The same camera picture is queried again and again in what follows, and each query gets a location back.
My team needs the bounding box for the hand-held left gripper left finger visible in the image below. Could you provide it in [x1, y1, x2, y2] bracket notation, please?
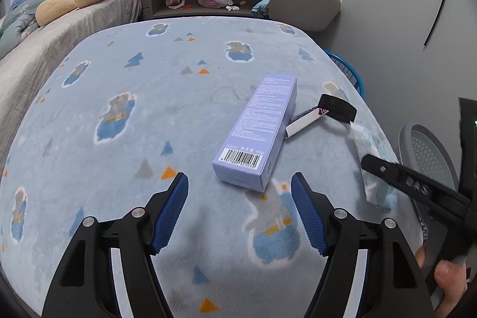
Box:
[41, 172, 189, 318]

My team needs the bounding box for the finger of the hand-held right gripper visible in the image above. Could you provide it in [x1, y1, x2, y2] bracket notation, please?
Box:
[361, 153, 405, 188]

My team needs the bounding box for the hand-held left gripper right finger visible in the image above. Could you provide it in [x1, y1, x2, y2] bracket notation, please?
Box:
[291, 172, 435, 318]

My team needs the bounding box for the light blue printed packet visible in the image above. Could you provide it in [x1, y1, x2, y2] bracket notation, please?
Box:
[348, 120, 400, 207]

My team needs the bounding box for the purple cardboard box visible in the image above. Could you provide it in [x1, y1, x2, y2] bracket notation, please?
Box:
[212, 73, 298, 192]

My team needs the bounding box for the person's right hand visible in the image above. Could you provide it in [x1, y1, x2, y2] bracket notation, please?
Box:
[415, 243, 468, 309]

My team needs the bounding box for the small black box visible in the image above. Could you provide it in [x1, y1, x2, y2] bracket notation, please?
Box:
[317, 94, 357, 123]

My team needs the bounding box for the white playing card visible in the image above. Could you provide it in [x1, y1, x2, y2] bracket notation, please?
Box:
[285, 108, 331, 139]

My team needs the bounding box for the blue patterned playing card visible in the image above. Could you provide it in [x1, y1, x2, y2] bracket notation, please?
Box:
[290, 108, 318, 123]

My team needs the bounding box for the light blue printed blanket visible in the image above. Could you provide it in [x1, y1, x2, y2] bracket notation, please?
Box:
[0, 15, 425, 318]

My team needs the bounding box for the grey wardrobe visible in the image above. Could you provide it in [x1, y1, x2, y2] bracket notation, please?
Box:
[281, 0, 477, 199]

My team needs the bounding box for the grey round-back chair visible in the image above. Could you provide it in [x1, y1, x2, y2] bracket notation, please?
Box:
[269, 0, 342, 33]

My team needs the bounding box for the blue cloth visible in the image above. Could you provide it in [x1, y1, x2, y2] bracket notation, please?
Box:
[252, 0, 271, 19]

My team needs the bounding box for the bed with grey bedspread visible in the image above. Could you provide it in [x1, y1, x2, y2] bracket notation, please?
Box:
[0, 0, 144, 140]

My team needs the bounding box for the white plastic bag red print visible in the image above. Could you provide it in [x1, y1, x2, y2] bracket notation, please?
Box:
[197, 0, 234, 9]

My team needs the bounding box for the blue printed quilt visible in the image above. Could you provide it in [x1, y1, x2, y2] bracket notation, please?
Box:
[0, 0, 65, 60]

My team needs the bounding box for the blue wire hoop basket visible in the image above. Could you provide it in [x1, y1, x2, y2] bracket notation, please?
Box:
[324, 50, 364, 99]

